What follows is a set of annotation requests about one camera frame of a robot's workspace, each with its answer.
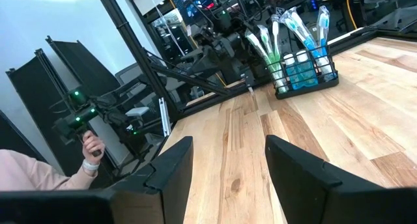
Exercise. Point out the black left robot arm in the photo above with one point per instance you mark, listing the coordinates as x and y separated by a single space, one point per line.
224 45

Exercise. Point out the small plastic wrapper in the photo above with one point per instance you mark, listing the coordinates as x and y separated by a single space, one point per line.
259 48

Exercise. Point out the blue toothbrush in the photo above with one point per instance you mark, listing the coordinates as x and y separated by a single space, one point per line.
323 23
301 30

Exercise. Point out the silver bracket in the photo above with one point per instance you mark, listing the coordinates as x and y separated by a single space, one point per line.
164 116

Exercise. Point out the person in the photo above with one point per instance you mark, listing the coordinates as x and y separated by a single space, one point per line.
39 175

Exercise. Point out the black folding panel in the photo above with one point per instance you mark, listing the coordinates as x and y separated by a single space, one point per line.
36 87
81 64

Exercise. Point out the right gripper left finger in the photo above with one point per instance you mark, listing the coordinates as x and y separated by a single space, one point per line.
172 175

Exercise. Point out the black computer monitor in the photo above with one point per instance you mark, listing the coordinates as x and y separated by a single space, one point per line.
192 2

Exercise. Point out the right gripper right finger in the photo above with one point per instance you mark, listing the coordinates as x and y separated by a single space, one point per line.
293 175

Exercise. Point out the white stool seat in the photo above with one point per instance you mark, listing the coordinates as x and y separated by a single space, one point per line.
137 111

